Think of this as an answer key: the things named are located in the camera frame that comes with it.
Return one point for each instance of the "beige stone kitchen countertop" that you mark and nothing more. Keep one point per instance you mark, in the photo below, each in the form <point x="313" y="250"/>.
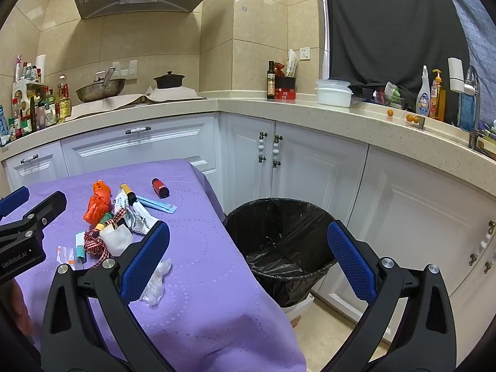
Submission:
<point x="310" y="114"/>

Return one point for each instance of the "silver foil packet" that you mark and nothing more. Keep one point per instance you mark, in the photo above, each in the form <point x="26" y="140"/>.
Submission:
<point x="141" y="219"/>

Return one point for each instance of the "dark curtain cloth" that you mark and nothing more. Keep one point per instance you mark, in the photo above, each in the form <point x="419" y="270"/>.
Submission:
<point x="387" y="27"/>

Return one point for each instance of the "white crumpled tissue bag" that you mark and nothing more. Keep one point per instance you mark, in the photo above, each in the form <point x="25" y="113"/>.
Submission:
<point x="115" y="240"/>

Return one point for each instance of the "small metal block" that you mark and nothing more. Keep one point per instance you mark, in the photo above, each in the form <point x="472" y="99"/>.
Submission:
<point x="421" y="123"/>

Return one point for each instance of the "white wall switch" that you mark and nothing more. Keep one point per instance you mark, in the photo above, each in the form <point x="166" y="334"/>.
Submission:
<point x="130" y="68"/>

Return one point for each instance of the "blue-grey cloth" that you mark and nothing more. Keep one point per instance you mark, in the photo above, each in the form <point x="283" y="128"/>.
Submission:
<point x="478" y="35"/>

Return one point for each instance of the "small orange crumpled packet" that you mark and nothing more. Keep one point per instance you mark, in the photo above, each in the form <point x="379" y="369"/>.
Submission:
<point x="100" y="186"/>

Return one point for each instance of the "white paper towel roll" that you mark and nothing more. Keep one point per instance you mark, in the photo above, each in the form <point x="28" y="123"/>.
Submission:
<point x="41" y="68"/>

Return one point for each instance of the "yellow-capped tube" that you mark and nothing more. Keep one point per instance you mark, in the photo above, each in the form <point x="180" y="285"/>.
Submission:
<point x="128" y="193"/>

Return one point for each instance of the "yellow pump bottle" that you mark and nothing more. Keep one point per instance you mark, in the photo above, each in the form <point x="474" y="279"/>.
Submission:
<point x="438" y="102"/>

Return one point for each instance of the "white faucet water filter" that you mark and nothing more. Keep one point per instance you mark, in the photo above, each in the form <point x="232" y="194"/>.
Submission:
<point x="457" y="75"/>

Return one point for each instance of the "white wall socket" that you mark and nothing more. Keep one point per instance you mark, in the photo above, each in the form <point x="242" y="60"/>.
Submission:
<point x="305" y="54"/>

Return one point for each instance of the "metal wok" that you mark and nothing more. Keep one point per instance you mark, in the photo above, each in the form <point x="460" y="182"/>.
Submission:
<point x="99" y="90"/>

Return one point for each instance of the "orange plastic bag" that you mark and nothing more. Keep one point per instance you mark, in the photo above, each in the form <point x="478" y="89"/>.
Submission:
<point x="97" y="209"/>

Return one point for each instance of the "clear plastic wrap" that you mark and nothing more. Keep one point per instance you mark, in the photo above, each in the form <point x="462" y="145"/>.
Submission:
<point x="157" y="283"/>

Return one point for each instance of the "white plastic food container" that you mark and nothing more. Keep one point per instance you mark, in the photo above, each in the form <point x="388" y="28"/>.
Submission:
<point x="334" y="97"/>

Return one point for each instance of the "small red black bottle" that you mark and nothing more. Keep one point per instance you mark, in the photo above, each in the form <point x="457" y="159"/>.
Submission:
<point x="161" y="188"/>

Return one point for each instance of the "black-lined trash bin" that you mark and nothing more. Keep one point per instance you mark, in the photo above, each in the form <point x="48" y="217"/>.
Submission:
<point x="283" y="240"/>

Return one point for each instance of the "red box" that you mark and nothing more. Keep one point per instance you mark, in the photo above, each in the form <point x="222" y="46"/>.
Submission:
<point x="285" y="93"/>

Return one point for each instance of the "yellow cooking oil bottle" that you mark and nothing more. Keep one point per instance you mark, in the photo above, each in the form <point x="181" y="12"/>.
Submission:
<point x="63" y="104"/>

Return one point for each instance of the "light blue flat packet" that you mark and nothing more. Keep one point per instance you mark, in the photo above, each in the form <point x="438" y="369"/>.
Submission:
<point x="159" y="204"/>

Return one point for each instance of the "metal faucet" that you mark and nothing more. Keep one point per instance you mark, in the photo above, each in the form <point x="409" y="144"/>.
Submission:
<point x="474" y="139"/>

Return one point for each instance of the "black square container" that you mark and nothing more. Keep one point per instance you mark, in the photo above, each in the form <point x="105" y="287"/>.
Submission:
<point x="286" y="82"/>

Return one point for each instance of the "red checkered ribbon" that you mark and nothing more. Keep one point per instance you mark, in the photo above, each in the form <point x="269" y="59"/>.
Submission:
<point x="95" y="240"/>

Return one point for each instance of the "green yellow stick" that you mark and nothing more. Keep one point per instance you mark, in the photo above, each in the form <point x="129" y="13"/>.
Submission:
<point x="104" y="223"/>

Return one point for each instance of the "clear plastic food container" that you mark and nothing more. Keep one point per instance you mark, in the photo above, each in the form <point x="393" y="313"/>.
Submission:
<point x="332" y="83"/>

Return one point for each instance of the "white printed sachet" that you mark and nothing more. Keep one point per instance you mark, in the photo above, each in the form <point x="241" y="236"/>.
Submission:
<point x="121" y="203"/>

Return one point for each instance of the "blue sponge pack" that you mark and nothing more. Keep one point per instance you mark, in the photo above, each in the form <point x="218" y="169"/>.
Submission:
<point x="467" y="112"/>

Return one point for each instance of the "teal tube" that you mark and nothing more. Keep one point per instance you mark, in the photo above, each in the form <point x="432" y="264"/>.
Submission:
<point x="81" y="250"/>

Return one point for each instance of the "person's left hand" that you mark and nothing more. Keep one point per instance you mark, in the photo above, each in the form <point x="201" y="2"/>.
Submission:
<point x="24" y="310"/>

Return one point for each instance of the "small clear vial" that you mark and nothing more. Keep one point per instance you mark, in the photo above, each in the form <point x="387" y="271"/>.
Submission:
<point x="71" y="259"/>
<point x="60" y="251"/>

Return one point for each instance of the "green white packets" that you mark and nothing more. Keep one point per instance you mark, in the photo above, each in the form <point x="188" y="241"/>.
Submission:
<point x="392" y="95"/>

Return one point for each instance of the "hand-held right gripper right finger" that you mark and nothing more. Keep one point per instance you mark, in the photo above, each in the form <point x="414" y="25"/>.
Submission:
<point x="350" y="259"/>

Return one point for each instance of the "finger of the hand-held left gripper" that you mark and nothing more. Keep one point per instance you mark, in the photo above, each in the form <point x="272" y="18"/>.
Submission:
<point x="13" y="201"/>
<point x="48" y="207"/>

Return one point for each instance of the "purple tablecloth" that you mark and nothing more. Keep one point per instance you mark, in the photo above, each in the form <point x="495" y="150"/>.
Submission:
<point x="217" y="279"/>

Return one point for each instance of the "dark olive oil bottle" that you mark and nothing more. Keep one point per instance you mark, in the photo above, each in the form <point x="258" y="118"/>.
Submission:
<point x="271" y="85"/>

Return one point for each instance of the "group of seasoning bottles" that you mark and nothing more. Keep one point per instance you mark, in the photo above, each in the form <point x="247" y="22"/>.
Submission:
<point x="27" y="112"/>

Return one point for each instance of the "white spray bottle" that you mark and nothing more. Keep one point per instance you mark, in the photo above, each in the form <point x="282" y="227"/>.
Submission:
<point x="423" y="99"/>

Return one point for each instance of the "beige stove cover cloth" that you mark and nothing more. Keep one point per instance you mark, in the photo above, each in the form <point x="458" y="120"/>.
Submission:
<point x="116" y="105"/>

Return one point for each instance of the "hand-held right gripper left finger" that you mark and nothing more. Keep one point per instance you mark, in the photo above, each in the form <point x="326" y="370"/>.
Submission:
<point x="143" y="263"/>

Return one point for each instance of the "white upright packet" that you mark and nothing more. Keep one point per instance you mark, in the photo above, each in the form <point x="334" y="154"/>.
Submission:
<point x="291" y="64"/>

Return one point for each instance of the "black lidded pot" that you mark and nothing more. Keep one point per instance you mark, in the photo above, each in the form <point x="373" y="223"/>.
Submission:
<point x="169" y="80"/>

